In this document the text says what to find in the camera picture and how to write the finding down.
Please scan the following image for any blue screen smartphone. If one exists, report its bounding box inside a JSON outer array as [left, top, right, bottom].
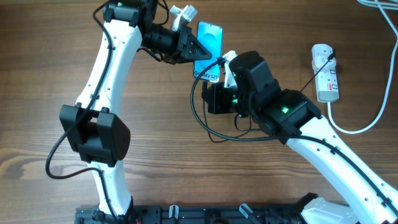
[[193, 21, 223, 78]]

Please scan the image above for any black charger cable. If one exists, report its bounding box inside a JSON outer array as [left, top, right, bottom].
[[201, 49, 336, 144]]

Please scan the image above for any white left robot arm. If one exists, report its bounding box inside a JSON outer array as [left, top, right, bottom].
[[60, 1, 211, 223]]

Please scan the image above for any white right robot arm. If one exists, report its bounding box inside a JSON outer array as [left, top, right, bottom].
[[201, 51, 397, 223]]

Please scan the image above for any white charger plug adapter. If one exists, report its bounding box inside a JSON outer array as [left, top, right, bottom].
[[312, 54, 336, 72]]

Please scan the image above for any white power strip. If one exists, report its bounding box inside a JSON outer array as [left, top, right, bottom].
[[312, 44, 339, 103]]

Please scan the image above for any white power strip cable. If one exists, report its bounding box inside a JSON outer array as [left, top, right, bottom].
[[326, 0, 398, 135]]

